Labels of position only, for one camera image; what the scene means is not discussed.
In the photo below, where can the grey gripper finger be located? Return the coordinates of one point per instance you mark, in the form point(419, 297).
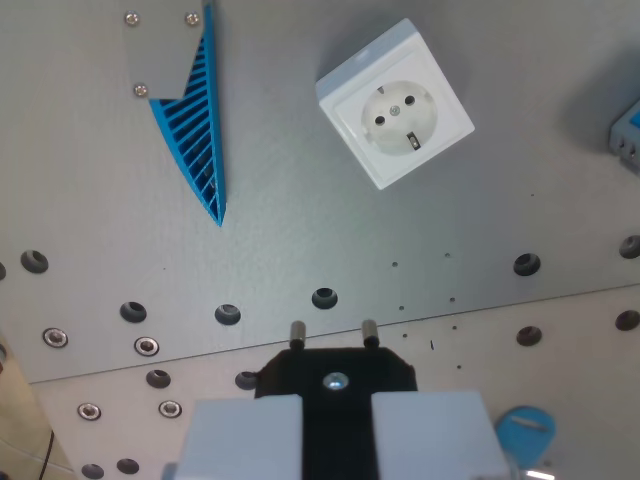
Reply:
point(240, 440)
point(430, 435)

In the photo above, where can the black power plug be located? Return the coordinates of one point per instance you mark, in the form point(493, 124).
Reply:
point(337, 425)

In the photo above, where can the hex socket plate screw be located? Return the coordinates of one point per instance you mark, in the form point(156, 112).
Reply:
point(89, 411)
point(146, 345)
point(170, 408)
point(55, 337)

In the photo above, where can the blue head key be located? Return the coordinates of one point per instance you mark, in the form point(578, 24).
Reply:
point(525, 432)

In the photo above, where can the blue ribbed triangular part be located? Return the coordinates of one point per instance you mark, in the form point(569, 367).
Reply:
point(202, 140)

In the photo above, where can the grey and blue connector block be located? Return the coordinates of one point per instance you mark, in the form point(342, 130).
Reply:
point(627, 135)

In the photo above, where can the white wall socket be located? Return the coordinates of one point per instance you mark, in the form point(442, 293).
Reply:
point(395, 107)

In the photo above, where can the silver bracket screw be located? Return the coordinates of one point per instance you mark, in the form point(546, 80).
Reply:
point(141, 90)
point(132, 18)
point(192, 19)

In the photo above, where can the grey metal bracket plate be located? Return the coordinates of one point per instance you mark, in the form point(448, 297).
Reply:
point(160, 50)

